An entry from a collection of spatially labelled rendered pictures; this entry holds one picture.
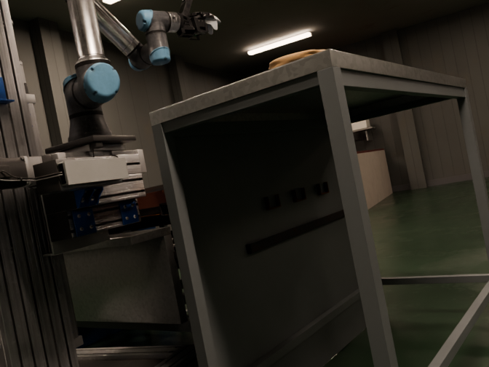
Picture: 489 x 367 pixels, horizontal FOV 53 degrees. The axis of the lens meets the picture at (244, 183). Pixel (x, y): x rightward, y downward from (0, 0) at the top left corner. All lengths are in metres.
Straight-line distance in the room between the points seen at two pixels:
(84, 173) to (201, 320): 0.55
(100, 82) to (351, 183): 0.90
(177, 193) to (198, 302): 0.33
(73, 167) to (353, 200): 0.79
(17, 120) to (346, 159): 1.12
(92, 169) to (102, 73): 0.33
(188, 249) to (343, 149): 0.58
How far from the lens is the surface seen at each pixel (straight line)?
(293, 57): 1.25
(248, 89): 1.25
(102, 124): 1.78
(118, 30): 1.95
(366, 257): 1.14
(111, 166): 1.58
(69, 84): 1.82
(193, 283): 1.47
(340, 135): 1.12
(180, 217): 1.45
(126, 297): 2.20
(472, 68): 10.53
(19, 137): 1.79
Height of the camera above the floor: 0.80
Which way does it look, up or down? level
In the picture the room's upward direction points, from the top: 11 degrees counter-clockwise
